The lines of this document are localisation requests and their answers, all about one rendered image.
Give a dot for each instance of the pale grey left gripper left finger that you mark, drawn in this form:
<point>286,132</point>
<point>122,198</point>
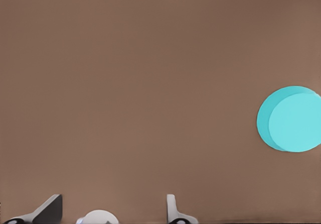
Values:
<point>47,210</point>

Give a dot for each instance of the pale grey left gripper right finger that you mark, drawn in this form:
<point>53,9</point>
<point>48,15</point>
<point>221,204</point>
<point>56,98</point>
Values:
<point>172,209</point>

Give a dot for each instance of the blue plate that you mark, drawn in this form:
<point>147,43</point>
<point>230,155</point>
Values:
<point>291,121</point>

